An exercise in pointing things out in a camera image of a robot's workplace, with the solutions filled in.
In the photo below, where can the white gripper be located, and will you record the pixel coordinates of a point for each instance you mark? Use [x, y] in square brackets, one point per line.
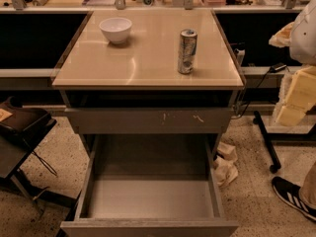
[304, 39]

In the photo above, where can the silver redbull can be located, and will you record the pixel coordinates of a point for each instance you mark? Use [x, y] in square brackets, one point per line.
[187, 50]

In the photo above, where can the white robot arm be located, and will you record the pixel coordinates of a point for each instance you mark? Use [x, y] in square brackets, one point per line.
[303, 36]

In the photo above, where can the grey drawer cabinet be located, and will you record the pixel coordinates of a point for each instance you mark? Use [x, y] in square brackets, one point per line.
[143, 73]

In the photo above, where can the open grey bottom drawer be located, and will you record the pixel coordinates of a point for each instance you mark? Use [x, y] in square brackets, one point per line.
[150, 185]

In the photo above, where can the closed grey middle drawer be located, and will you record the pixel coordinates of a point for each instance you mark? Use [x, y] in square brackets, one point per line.
[148, 120]

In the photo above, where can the black power adapter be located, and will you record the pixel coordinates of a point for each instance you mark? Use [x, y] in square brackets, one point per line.
[277, 67]

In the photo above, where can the black wheeled stand leg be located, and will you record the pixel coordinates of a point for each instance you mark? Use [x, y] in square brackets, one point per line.
[275, 161]

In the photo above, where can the black and white sneaker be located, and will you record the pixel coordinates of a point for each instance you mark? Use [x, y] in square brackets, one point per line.
[289, 194]

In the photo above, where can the white ceramic bowl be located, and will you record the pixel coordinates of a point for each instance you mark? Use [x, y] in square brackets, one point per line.
[116, 30]

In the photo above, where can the dark side table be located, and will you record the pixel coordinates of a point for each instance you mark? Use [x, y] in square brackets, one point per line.
[21, 131]

